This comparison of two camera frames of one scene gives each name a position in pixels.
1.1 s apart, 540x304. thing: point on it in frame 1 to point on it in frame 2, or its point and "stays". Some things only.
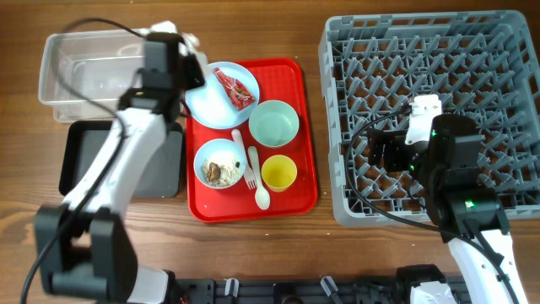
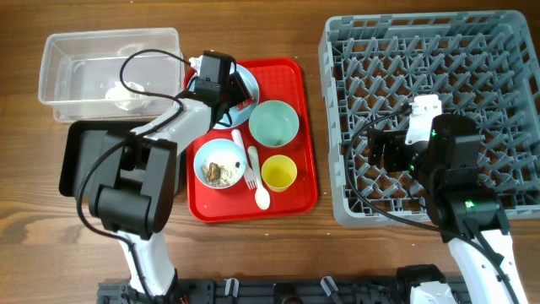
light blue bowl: [218, 165] stays
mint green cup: [273, 123] stays
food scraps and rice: [221, 176] stays
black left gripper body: [192, 75] to [235, 91]
